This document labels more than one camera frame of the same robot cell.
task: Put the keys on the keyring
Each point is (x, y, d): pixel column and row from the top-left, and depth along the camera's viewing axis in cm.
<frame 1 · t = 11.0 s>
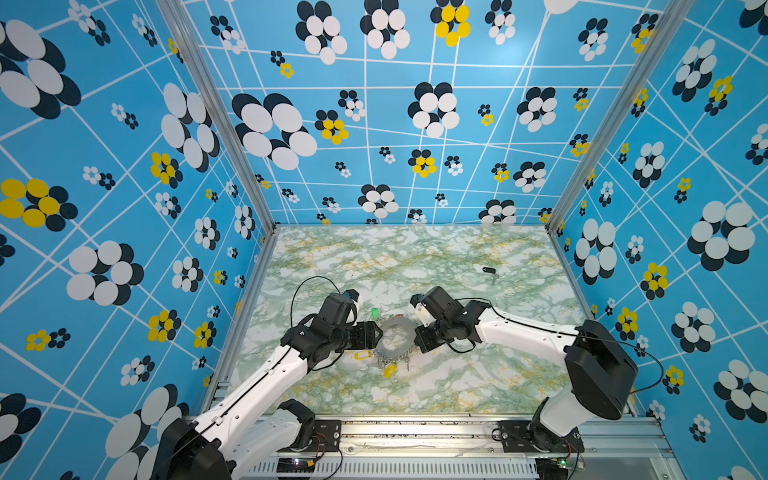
left hand: (375, 332, 79), fingers open
right hand: (416, 341, 84), fingers closed
black key: (491, 270, 109), on the table

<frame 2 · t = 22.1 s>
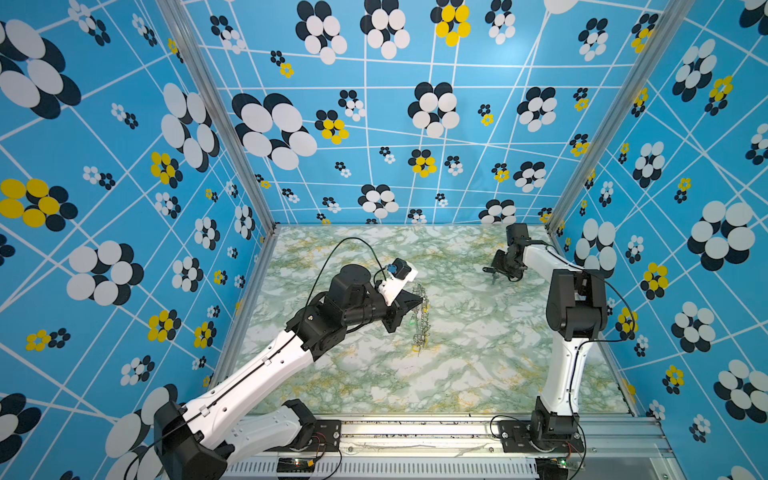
left hand: (421, 298, 66), fingers closed
right hand: (501, 267, 105), fingers open
the named things where they were.

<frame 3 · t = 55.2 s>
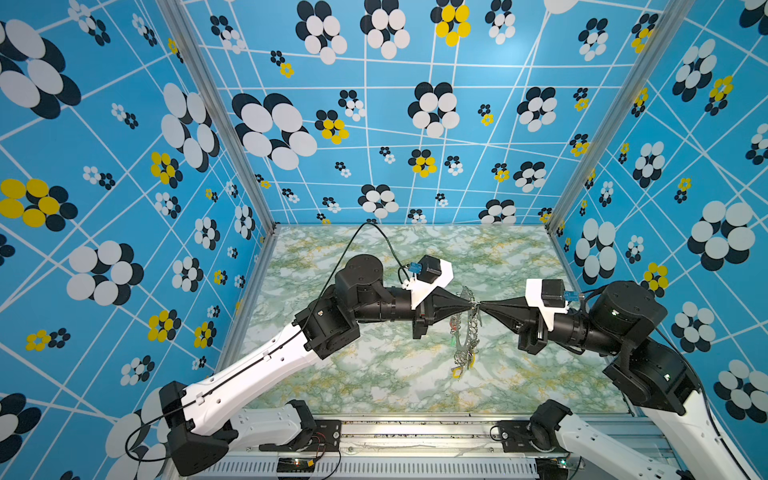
left hand: (470, 306, 50), fingers closed
right hand: (484, 303, 51), fingers closed
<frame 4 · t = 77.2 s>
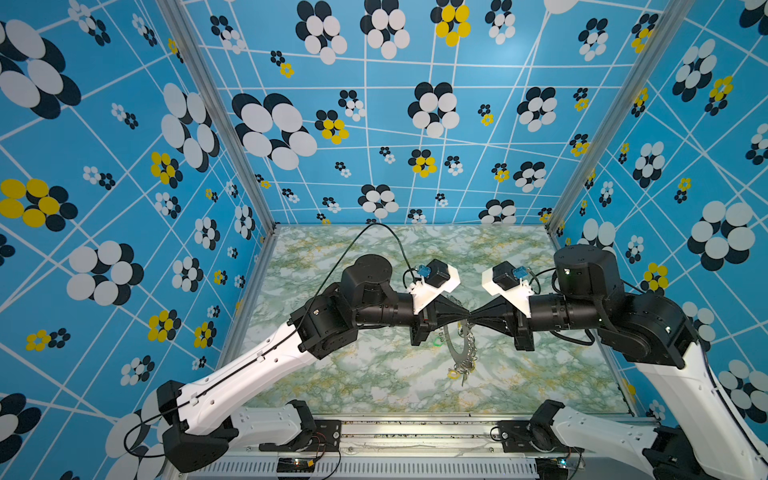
left hand: (468, 314, 51), fingers closed
right hand: (472, 314, 54), fingers closed
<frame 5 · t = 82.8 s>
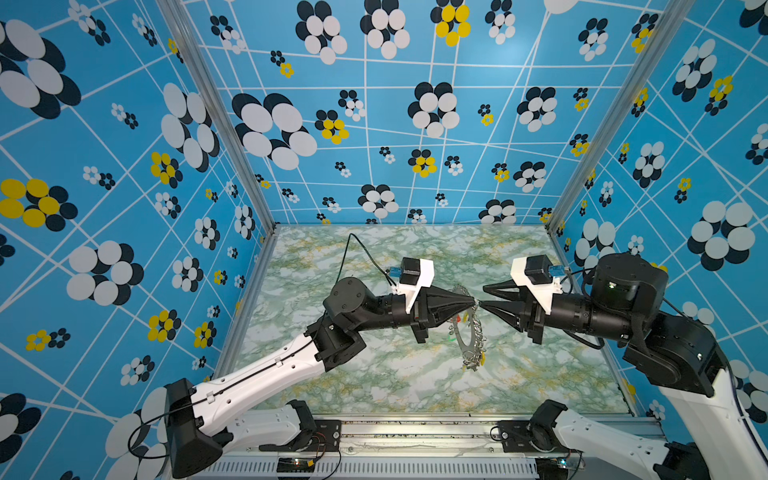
left hand: (472, 305, 47), fingers closed
right hand: (486, 292, 51), fingers open
